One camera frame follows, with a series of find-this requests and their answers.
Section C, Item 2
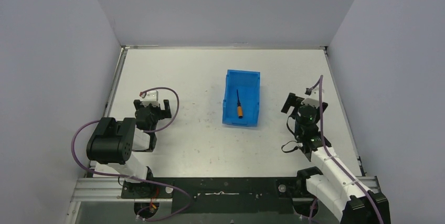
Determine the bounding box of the blue plastic bin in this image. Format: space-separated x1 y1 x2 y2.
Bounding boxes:
222 69 261 127

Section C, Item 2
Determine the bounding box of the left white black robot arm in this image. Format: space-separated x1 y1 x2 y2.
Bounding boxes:
86 100 172 184

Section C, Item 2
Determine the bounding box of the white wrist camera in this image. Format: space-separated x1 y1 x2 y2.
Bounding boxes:
140 90 159 107
301 88 324 108

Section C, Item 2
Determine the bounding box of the aluminium front rail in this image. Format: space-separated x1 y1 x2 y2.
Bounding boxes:
70 176 381 203

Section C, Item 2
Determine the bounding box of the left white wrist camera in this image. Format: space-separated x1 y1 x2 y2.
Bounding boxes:
140 90 159 107

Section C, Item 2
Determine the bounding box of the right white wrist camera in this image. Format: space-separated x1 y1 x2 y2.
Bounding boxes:
301 88 324 108

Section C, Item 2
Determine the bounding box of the right black thin cable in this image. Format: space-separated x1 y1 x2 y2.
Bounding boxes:
281 116 303 154

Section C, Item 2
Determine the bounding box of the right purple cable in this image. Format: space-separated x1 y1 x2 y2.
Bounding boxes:
305 74 383 224

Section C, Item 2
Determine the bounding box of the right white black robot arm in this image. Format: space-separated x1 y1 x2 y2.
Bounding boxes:
281 89 391 223

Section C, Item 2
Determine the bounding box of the orange handled screwdriver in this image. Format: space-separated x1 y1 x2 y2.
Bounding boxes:
237 90 243 119

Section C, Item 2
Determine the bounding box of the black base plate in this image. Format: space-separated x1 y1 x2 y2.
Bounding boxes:
122 177 315 216

